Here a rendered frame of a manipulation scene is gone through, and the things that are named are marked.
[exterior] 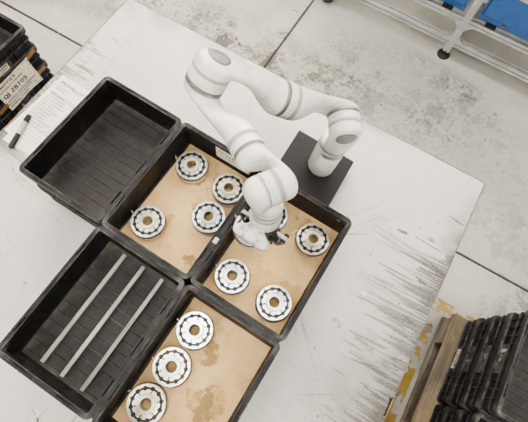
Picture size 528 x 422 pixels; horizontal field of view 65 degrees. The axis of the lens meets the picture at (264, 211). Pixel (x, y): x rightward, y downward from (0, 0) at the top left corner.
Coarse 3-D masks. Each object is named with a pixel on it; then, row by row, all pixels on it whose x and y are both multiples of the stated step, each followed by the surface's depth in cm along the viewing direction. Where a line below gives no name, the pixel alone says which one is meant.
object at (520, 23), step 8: (496, 0) 217; (504, 0) 215; (512, 0) 213; (520, 0) 210; (488, 8) 223; (496, 8) 221; (504, 8) 219; (512, 8) 216; (520, 8) 214; (480, 16) 229; (488, 16) 226; (496, 16) 224; (504, 16) 222; (512, 16) 220; (520, 16) 217; (496, 24) 228; (504, 24) 226; (512, 24) 223; (520, 24) 221; (512, 32) 227; (520, 32) 224
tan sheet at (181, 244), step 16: (208, 160) 134; (176, 176) 132; (208, 176) 132; (240, 176) 133; (160, 192) 129; (176, 192) 130; (192, 192) 130; (208, 192) 130; (160, 208) 127; (176, 208) 128; (192, 208) 128; (224, 208) 129; (128, 224) 125; (176, 224) 126; (192, 224) 126; (144, 240) 124; (160, 240) 124; (176, 240) 124; (192, 240) 125; (208, 240) 125; (160, 256) 122; (176, 256) 123; (192, 256) 123
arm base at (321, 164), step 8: (312, 152) 137; (320, 152) 127; (344, 152) 125; (312, 160) 136; (320, 160) 130; (328, 160) 128; (336, 160) 128; (312, 168) 139; (320, 168) 135; (328, 168) 134; (320, 176) 140
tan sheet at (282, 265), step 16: (288, 208) 130; (288, 224) 128; (320, 224) 129; (288, 240) 126; (224, 256) 124; (240, 256) 124; (256, 256) 124; (272, 256) 124; (288, 256) 125; (304, 256) 125; (320, 256) 125; (256, 272) 123; (272, 272) 123; (288, 272) 123; (304, 272) 123; (256, 288) 121; (288, 288) 121; (304, 288) 122; (240, 304) 119; (272, 304) 120
